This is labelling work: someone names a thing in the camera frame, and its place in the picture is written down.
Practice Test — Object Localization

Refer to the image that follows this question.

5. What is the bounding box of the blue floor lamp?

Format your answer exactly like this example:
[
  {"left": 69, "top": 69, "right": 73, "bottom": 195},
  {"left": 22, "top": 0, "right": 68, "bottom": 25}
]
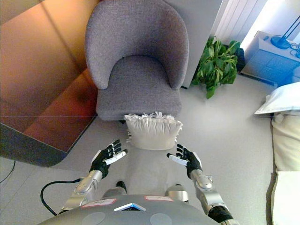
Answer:
[{"left": 270, "top": 0, "right": 300, "bottom": 50}]

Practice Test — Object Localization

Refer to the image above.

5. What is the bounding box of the silver right robot leg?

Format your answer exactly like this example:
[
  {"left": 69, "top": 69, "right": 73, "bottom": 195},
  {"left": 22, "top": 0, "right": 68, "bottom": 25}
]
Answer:
[{"left": 165, "top": 184, "right": 189, "bottom": 203}]

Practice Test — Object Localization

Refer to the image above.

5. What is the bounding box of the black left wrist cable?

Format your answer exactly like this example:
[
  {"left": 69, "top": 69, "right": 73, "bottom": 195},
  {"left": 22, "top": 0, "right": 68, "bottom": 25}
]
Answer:
[{"left": 40, "top": 178, "right": 83, "bottom": 216}]

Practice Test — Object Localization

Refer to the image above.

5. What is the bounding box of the white bedside cabinet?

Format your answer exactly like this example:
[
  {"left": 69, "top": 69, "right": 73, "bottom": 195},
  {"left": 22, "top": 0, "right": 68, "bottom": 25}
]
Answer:
[{"left": 240, "top": 30, "right": 300, "bottom": 88}]

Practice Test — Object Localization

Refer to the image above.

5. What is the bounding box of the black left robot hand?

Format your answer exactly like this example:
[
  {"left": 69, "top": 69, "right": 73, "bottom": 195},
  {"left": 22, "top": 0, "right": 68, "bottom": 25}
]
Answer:
[{"left": 90, "top": 140, "right": 128, "bottom": 178}]

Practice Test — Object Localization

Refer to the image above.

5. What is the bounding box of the black plant pot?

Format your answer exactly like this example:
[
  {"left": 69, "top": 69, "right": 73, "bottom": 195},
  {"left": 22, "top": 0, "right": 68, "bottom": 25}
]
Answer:
[{"left": 237, "top": 48, "right": 245, "bottom": 72}]

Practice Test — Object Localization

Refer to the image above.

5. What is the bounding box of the green potted plant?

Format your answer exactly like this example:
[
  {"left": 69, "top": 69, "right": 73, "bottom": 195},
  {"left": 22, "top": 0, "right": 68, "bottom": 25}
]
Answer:
[{"left": 191, "top": 36, "right": 241, "bottom": 99}]

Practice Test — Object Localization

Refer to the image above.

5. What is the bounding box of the white bed pillow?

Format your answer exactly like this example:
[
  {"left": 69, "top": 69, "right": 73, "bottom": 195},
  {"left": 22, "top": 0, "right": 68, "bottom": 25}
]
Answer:
[{"left": 254, "top": 81, "right": 300, "bottom": 115}]

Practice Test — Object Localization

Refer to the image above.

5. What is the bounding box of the silver robot leg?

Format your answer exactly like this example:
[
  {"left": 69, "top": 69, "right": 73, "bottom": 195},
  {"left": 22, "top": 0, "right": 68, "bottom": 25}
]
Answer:
[
  {"left": 102, "top": 180, "right": 128, "bottom": 198},
  {"left": 165, "top": 184, "right": 189, "bottom": 203}
]

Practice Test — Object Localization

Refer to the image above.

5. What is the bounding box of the thin black floor cable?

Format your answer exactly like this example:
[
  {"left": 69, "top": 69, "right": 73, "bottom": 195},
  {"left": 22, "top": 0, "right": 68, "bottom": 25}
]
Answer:
[{"left": 0, "top": 160, "right": 16, "bottom": 184}]

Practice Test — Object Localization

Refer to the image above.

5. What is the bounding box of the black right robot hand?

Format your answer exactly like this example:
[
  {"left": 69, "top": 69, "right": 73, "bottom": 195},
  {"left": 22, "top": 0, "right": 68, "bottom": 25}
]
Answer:
[{"left": 166, "top": 144, "right": 203, "bottom": 180}]

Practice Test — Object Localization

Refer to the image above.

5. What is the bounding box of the brown wooden desk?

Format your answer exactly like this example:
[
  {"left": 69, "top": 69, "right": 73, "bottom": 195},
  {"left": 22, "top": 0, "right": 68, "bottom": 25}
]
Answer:
[{"left": 0, "top": 0, "right": 102, "bottom": 167}]

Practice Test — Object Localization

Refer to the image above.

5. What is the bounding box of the white fringed pillow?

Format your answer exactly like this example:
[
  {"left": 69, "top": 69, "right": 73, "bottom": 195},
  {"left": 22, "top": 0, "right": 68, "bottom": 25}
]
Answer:
[{"left": 123, "top": 112, "right": 183, "bottom": 150}]

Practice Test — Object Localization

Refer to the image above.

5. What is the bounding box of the silver left robot leg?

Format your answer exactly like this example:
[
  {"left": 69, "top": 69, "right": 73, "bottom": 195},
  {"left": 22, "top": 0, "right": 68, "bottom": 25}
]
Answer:
[{"left": 102, "top": 180, "right": 128, "bottom": 198}]

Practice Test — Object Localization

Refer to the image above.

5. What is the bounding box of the grey robot torso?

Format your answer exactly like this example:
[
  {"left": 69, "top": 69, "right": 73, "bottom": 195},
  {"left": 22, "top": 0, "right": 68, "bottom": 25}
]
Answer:
[{"left": 43, "top": 194, "right": 221, "bottom": 225}]

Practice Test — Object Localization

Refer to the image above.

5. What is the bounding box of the grey fabric armchair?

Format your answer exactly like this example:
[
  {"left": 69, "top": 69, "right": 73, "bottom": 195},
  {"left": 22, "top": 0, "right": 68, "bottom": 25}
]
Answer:
[{"left": 84, "top": 0, "right": 190, "bottom": 121}]

